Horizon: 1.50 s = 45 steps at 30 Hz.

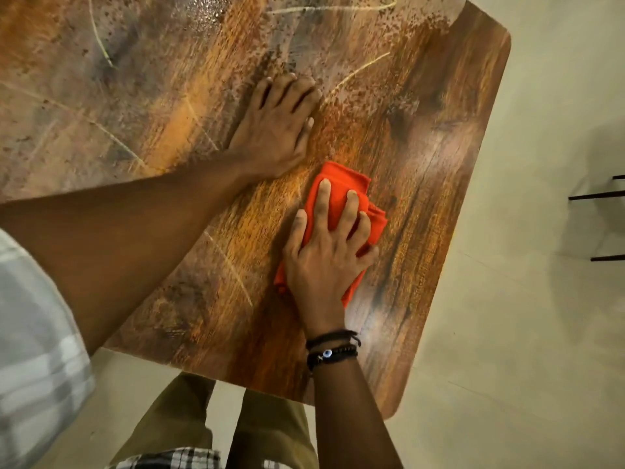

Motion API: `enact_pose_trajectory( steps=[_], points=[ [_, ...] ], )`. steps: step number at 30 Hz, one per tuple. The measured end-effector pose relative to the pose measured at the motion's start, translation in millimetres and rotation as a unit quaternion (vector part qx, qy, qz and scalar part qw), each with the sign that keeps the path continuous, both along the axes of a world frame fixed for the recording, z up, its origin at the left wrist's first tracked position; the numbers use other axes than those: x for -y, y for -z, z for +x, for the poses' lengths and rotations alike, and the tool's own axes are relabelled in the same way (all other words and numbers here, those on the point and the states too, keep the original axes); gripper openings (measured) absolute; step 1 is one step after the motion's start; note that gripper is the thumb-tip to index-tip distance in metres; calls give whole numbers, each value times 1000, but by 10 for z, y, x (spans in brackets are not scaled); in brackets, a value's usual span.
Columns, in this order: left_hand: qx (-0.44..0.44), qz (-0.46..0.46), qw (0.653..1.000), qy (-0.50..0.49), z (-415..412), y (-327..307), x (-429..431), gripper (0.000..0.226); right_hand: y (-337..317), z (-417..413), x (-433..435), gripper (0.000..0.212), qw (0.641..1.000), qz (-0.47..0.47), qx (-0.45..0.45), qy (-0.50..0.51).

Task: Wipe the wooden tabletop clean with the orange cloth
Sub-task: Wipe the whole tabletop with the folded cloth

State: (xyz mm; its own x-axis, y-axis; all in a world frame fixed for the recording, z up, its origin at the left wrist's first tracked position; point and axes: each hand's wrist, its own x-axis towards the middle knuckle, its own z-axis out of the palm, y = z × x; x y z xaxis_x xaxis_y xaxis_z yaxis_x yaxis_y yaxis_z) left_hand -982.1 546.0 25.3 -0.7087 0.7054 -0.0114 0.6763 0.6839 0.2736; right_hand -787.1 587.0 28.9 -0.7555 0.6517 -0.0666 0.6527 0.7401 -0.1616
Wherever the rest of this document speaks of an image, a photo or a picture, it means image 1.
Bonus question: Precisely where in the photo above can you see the khaki trousers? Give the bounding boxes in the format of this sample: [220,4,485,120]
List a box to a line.
[109,371,319,469]

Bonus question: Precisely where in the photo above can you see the person's right forearm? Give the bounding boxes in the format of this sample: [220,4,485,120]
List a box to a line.
[312,358,404,469]

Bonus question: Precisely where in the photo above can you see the black beaded bracelet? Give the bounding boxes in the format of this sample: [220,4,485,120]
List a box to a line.
[306,344,360,375]

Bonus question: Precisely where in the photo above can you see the black metal leg chair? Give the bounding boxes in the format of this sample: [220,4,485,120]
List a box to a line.
[568,174,625,263]

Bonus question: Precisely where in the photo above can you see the person's left hand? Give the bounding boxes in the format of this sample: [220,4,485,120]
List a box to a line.
[226,72,324,182]

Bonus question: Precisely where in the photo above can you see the person's right hand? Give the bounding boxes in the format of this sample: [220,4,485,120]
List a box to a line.
[283,178,381,336]

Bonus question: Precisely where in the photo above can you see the red cleaning cloth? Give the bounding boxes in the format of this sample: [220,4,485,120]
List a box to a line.
[273,160,389,309]

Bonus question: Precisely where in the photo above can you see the wooden table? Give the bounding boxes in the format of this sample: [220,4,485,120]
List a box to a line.
[0,0,512,421]

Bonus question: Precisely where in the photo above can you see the black white plaid shirt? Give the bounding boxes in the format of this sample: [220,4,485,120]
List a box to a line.
[0,228,294,469]

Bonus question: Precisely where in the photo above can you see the person's left forearm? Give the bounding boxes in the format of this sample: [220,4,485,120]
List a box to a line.
[0,150,255,357]

